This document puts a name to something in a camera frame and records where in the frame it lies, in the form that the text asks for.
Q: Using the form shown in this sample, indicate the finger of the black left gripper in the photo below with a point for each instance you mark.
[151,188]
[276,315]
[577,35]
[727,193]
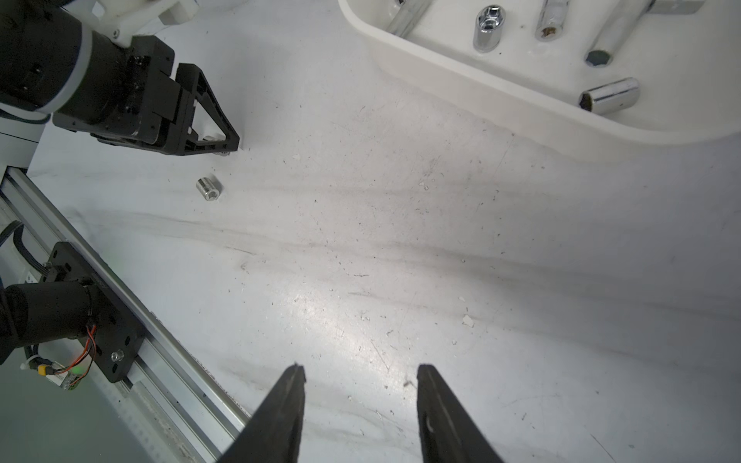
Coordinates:
[198,94]
[186,146]

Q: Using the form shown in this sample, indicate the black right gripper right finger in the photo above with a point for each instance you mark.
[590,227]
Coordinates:
[447,432]

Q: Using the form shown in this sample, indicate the small chrome socket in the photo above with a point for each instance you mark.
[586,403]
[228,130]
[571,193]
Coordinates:
[612,97]
[208,188]

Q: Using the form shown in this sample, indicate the short chrome socket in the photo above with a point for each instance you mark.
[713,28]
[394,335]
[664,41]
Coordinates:
[675,7]

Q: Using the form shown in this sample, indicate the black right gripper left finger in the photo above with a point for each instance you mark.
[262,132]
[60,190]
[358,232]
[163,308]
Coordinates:
[273,434]

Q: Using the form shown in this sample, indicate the white plastic storage box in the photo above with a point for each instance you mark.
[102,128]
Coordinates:
[688,67]

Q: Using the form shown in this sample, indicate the chrome socket pair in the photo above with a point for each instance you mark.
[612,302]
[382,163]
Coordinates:
[216,139]

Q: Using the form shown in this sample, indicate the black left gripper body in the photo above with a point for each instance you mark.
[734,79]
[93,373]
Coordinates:
[125,92]

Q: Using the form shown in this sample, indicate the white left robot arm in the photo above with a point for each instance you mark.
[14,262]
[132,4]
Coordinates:
[85,66]

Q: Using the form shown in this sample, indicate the long chrome socket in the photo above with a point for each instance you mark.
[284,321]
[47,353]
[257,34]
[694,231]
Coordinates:
[615,31]
[407,15]

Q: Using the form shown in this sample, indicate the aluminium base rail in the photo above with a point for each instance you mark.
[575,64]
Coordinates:
[77,296]

